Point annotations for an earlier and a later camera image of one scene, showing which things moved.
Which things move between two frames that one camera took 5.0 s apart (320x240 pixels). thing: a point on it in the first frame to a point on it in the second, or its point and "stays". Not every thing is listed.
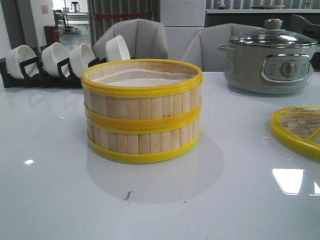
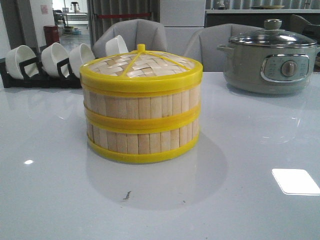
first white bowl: (18, 55) stays
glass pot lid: (273, 36) stays
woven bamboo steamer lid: (298, 127) to (141, 71)
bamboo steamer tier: (142, 94) stays
